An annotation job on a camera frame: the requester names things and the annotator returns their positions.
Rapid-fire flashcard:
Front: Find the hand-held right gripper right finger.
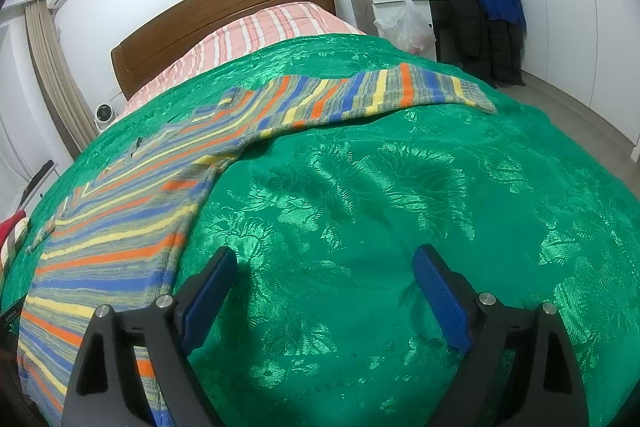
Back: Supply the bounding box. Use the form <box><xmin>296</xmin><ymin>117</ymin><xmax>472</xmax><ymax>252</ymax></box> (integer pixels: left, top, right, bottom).
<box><xmin>412</xmin><ymin>244</ymin><xmax>591</xmax><ymax>427</ymax></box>

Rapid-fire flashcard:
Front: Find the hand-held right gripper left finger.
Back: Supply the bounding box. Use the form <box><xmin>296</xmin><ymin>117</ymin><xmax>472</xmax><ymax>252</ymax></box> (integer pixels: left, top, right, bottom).
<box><xmin>60</xmin><ymin>247</ymin><xmax>239</xmax><ymax>427</ymax></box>

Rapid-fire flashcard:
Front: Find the striped knit sweater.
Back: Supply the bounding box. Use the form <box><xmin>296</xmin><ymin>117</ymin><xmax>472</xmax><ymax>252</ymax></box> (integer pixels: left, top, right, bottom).
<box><xmin>17</xmin><ymin>63</ymin><xmax>498</xmax><ymax>427</ymax></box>

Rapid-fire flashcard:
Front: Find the folded red cloth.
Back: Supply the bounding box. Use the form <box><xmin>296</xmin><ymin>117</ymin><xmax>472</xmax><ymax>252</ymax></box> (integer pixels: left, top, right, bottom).
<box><xmin>0</xmin><ymin>209</ymin><xmax>28</xmax><ymax>253</ymax></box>

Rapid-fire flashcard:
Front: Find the green patterned blanket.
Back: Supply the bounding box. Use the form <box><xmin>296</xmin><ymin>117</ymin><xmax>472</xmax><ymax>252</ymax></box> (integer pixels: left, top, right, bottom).
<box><xmin>0</xmin><ymin>32</ymin><xmax>640</xmax><ymax>427</ymax></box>

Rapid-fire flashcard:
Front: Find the small white fan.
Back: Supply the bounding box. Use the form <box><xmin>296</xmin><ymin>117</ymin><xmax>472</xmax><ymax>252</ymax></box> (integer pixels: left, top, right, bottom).
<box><xmin>93</xmin><ymin>104</ymin><xmax>118</xmax><ymax>130</ymax></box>

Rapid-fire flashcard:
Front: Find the beige curtain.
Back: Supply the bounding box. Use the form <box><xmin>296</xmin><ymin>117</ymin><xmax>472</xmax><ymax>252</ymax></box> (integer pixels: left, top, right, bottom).
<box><xmin>24</xmin><ymin>0</ymin><xmax>101</xmax><ymax>158</ymax></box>

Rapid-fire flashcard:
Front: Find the black puffer jacket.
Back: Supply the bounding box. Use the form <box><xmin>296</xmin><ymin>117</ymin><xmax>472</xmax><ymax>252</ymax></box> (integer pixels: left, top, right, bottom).
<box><xmin>446</xmin><ymin>0</ymin><xmax>526</xmax><ymax>88</ymax></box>

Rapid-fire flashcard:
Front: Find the white plastic bag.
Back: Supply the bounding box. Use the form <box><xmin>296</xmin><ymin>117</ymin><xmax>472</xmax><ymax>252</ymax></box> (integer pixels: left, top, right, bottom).
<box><xmin>374</xmin><ymin>0</ymin><xmax>436</xmax><ymax>55</ymax></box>

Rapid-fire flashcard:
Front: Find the pink striped bedsheet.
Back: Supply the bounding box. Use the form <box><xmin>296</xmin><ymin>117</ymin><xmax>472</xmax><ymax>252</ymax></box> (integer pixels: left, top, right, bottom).
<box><xmin>122</xmin><ymin>2</ymin><xmax>368</xmax><ymax>115</ymax></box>

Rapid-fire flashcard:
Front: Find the brown wooden headboard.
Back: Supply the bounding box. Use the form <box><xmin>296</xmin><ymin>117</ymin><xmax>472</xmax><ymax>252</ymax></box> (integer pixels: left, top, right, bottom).
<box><xmin>111</xmin><ymin>0</ymin><xmax>337</xmax><ymax>102</ymax></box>

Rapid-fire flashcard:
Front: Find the white wardrobe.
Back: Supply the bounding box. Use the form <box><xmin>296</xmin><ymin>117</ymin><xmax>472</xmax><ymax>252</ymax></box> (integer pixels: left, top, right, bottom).
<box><xmin>455</xmin><ymin>0</ymin><xmax>640</xmax><ymax>108</ymax></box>

